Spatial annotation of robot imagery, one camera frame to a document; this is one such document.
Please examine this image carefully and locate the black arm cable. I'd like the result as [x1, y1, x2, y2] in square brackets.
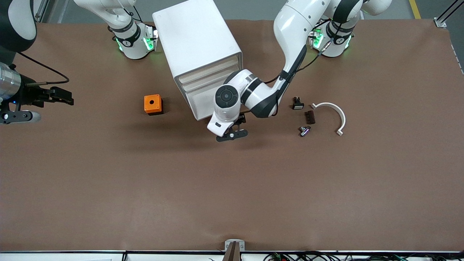
[264, 36, 335, 84]
[17, 52, 70, 86]

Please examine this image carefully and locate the brown upright post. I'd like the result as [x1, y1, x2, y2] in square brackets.
[222, 242, 241, 261]

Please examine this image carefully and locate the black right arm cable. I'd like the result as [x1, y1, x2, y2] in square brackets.
[17, 52, 70, 86]

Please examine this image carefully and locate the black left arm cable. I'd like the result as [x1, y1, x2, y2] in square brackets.
[264, 36, 335, 84]

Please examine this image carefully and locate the white drawer cabinet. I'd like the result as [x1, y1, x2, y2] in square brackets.
[152, 0, 243, 109]

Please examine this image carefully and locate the black cable bundle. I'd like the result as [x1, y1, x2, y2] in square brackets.
[264, 251, 464, 261]

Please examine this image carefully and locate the orange button box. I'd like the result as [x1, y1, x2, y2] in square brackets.
[144, 94, 164, 116]

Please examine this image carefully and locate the grey aluminium frame profile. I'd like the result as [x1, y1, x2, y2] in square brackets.
[34, 0, 51, 23]
[434, 0, 464, 28]

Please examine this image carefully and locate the grey metal bracket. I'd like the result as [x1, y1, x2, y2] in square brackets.
[224, 239, 245, 252]

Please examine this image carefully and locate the brown table cover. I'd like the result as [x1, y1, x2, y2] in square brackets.
[0, 19, 464, 252]

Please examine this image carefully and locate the white curved plastic arc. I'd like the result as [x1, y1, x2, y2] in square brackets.
[311, 102, 346, 136]

